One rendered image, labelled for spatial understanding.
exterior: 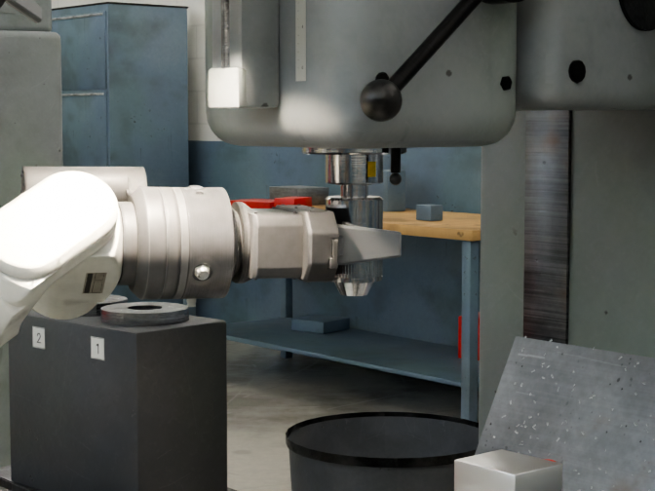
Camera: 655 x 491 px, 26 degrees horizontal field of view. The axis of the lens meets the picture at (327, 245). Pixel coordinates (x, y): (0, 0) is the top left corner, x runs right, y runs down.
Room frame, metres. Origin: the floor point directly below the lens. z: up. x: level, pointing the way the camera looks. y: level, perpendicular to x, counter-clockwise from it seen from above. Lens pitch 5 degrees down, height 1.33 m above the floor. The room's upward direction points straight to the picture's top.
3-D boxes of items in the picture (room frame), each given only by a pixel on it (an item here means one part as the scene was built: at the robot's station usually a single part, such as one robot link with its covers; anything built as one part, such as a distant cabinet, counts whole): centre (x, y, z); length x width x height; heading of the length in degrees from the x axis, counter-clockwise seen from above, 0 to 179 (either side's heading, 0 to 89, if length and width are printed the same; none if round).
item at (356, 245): (1.12, -0.03, 1.23); 0.06 x 0.02 x 0.03; 107
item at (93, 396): (1.48, 0.22, 1.04); 0.22 x 0.12 x 0.20; 47
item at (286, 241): (1.13, 0.07, 1.23); 0.13 x 0.12 x 0.10; 17
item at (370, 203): (1.15, -0.02, 1.26); 0.05 x 0.05 x 0.01
